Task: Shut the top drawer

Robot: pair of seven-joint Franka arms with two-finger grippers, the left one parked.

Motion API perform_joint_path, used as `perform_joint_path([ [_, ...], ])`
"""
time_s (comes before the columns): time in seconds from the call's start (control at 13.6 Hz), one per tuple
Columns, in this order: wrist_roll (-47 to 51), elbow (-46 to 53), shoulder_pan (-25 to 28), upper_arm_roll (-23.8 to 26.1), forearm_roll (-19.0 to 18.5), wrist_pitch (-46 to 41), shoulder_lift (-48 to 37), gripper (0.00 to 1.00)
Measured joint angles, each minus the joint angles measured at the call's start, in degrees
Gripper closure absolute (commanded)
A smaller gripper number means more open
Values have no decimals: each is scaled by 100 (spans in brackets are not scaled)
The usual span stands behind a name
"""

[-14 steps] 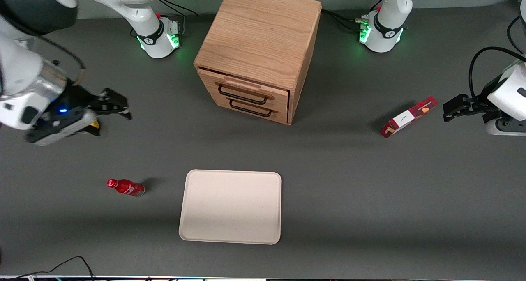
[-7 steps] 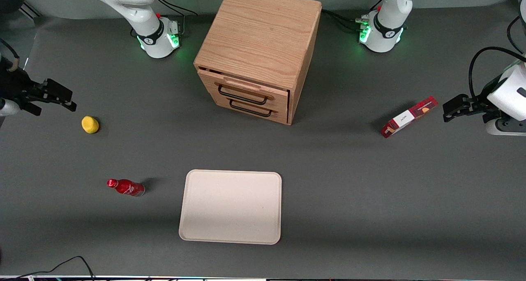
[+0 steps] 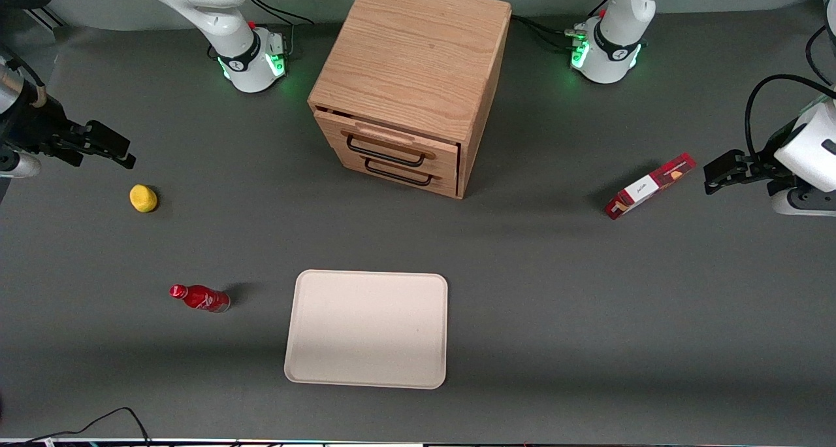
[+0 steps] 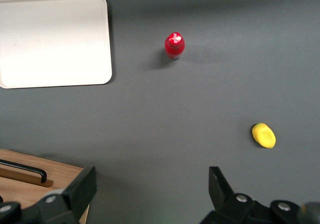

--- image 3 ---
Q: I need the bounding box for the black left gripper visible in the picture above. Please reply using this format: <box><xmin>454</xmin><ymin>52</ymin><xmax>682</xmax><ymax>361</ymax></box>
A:
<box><xmin>704</xmin><ymin>122</ymin><xmax>803</xmax><ymax>196</ymax></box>

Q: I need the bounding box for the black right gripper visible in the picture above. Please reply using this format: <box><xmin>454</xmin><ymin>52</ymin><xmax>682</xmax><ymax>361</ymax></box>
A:
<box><xmin>0</xmin><ymin>97</ymin><xmax>136</xmax><ymax>169</ymax></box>

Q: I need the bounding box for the black metal drawer handle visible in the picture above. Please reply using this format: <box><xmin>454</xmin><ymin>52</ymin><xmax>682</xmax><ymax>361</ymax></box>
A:
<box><xmin>363</xmin><ymin>159</ymin><xmax>434</xmax><ymax>187</ymax></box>
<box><xmin>346</xmin><ymin>135</ymin><xmax>426</xmax><ymax>169</ymax></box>

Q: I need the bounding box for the wooden drawer with pull ridge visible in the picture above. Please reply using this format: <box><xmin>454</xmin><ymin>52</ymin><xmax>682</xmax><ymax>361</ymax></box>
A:
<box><xmin>315</xmin><ymin>109</ymin><xmax>460</xmax><ymax>174</ymax></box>

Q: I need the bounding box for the plain wooden drawer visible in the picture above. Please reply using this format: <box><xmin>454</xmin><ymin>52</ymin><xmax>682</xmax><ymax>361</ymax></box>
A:
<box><xmin>333</xmin><ymin>148</ymin><xmax>459</xmax><ymax>199</ymax></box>

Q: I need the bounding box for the oak wooden drawer cabinet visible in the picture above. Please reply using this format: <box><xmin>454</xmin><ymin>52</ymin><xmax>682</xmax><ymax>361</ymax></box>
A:
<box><xmin>307</xmin><ymin>0</ymin><xmax>512</xmax><ymax>200</ymax></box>

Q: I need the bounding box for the yellow lemon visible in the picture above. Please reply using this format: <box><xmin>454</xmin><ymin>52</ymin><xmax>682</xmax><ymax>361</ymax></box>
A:
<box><xmin>129</xmin><ymin>184</ymin><xmax>159</xmax><ymax>214</ymax></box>

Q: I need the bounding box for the red and white carton box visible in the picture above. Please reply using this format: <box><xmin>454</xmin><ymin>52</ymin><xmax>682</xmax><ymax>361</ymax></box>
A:
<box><xmin>604</xmin><ymin>152</ymin><xmax>697</xmax><ymax>221</ymax></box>

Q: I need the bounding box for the red drink bottle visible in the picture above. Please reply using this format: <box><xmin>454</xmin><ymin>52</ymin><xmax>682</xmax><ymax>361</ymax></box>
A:
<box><xmin>169</xmin><ymin>284</ymin><xmax>231</xmax><ymax>314</ymax></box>

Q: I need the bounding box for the beige rectangular tray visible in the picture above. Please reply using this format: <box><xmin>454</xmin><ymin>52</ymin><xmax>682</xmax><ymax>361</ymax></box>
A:
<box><xmin>284</xmin><ymin>269</ymin><xmax>449</xmax><ymax>390</ymax></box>

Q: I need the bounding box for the black looped left wrist cable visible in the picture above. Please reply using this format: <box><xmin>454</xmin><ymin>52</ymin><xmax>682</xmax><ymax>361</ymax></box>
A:
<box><xmin>745</xmin><ymin>74</ymin><xmax>836</xmax><ymax>159</ymax></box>

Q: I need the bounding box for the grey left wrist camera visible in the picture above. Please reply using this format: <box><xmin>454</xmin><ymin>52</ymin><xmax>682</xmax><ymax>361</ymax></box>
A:
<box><xmin>771</xmin><ymin>188</ymin><xmax>836</xmax><ymax>218</ymax></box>

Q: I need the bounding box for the black cable along right arm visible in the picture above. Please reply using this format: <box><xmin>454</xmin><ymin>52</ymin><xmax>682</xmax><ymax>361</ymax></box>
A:
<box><xmin>0</xmin><ymin>54</ymin><xmax>48</xmax><ymax>108</ymax></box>

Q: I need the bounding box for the aluminium frame rail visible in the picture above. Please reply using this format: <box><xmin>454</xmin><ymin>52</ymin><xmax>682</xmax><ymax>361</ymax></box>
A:
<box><xmin>25</xmin><ymin>5</ymin><xmax>67</xmax><ymax>31</ymax></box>

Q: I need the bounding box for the black right arm base cable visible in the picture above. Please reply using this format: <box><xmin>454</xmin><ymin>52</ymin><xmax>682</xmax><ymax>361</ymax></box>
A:
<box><xmin>248</xmin><ymin>0</ymin><xmax>315</xmax><ymax>27</ymax></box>

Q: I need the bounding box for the black arm base cable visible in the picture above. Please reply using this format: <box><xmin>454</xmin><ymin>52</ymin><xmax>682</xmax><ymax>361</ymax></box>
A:
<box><xmin>526</xmin><ymin>24</ymin><xmax>577</xmax><ymax>53</ymax></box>
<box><xmin>511</xmin><ymin>14</ymin><xmax>579</xmax><ymax>42</ymax></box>
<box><xmin>248</xmin><ymin>0</ymin><xmax>315</xmax><ymax>27</ymax></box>

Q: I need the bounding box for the black left arm base cable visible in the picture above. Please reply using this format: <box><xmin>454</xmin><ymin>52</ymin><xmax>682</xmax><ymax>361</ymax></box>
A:
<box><xmin>511</xmin><ymin>14</ymin><xmax>579</xmax><ymax>42</ymax></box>
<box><xmin>526</xmin><ymin>24</ymin><xmax>577</xmax><ymax>53</ymax></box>

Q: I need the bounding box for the thin black table-edge cable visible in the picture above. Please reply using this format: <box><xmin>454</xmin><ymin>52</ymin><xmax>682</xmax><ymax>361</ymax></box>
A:
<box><xmin>20</xmin><ymin>406</ymin><xmax>152</xmax><ymax>447</ymax></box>

